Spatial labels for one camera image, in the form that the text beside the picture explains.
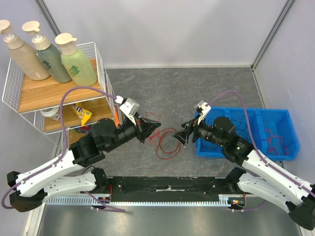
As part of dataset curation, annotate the light green pump bottle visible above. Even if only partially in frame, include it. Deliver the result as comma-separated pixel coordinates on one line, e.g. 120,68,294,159
55,33,97,86

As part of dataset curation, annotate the thin black wire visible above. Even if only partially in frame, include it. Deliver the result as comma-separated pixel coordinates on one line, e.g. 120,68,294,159
201,114,259,150

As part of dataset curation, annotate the dark green pump bottle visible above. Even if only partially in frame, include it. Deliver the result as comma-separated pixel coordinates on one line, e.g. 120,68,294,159
22,21,72,83

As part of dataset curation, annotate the orange snack box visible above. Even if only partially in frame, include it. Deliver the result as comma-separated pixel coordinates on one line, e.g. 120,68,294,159
114,107,122,126

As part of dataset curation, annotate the red wire bundle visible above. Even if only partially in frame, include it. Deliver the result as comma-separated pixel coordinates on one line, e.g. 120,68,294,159
146,111,182,161

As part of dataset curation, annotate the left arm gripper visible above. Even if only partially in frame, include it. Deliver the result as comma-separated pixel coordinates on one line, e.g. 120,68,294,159
105,113,161,152

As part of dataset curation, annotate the white wire shelf rack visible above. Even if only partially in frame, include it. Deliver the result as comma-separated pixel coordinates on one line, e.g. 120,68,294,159
1,41,121,155

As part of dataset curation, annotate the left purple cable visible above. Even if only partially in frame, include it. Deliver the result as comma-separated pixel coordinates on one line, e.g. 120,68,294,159
1,86,126,212

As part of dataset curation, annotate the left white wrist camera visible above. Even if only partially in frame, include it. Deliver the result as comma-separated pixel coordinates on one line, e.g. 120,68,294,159
115,96,140,125

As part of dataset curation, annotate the white round cup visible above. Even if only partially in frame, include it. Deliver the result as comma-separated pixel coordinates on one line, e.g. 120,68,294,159
40,107,60,120

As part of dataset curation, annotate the yellow snack bag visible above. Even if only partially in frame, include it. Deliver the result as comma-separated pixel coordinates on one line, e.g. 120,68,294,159
70,103,92,126

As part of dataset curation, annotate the blue plastic bin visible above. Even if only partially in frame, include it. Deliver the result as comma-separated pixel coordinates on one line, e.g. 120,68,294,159
205,107,300,162

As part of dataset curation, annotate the purple cable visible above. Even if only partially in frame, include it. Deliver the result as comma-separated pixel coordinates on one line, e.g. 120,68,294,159
209,89,315,212
1,86,126,212

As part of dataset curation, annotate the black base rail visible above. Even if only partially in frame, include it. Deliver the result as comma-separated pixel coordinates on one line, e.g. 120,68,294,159
80,176,249,203

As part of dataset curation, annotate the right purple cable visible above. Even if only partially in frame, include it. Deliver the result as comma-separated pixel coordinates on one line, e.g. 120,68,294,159
209,89,315,212

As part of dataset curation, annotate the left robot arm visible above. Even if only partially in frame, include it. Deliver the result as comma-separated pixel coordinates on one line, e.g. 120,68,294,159
1,115,161,212

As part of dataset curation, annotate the blue green box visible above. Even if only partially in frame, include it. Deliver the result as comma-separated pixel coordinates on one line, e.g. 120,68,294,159
73,125,91,134

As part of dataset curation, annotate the beige pump bottle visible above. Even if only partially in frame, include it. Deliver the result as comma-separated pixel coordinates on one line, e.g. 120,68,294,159
0,20,50,81

